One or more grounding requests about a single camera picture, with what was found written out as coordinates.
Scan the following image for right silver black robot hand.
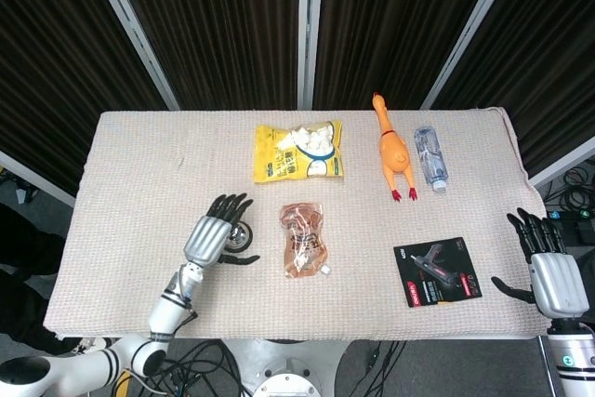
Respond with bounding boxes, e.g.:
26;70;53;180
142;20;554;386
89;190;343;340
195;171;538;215
491;207;590;319

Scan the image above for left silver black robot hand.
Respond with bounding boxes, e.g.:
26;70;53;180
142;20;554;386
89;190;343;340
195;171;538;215
184;192;260;270

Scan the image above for small round metallic object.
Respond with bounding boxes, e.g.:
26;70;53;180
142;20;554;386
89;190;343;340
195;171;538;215
226;219;255;254

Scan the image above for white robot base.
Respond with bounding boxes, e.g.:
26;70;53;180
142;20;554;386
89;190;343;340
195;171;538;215
218;338;354;397

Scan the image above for beige woven table cloth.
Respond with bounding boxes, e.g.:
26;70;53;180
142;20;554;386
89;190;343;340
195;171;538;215
42;107;553;341

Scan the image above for transparent brown snack pouch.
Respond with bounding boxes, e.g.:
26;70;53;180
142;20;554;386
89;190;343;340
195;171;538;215
279;202;332;280

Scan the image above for black glue gun package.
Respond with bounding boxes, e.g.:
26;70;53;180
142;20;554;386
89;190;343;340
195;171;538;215
393;236;483;309

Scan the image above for yellow snack bag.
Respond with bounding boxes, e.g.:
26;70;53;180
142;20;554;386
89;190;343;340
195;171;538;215
253;120;346;184

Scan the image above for clear plastic water bottle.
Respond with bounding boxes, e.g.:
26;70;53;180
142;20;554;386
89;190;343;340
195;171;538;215
414;126;450;193

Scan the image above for orange rubber chicken toy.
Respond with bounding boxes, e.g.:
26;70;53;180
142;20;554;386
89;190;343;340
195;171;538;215
372;92;419;203

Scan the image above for black cable bundle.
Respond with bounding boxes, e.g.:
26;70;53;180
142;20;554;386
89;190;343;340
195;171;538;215
543;165;595;221

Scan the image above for black floor cables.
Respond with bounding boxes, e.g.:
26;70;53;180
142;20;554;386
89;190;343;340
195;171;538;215
115;339;247;397

